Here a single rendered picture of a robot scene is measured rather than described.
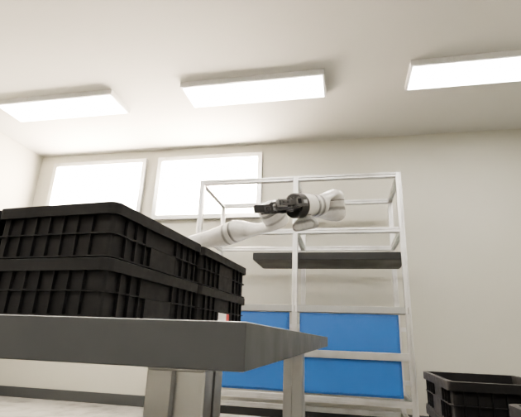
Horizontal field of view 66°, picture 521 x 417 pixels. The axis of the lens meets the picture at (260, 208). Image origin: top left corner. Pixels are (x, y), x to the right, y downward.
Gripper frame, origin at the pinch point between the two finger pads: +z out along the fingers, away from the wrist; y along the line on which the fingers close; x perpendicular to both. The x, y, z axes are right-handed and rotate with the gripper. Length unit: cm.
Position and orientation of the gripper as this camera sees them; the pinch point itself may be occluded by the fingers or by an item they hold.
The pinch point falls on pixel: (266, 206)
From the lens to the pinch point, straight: 110.5
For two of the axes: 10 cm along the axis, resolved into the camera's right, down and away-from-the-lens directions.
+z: -7.2, 0.1, -6.9
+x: 1.4, 9.8, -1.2
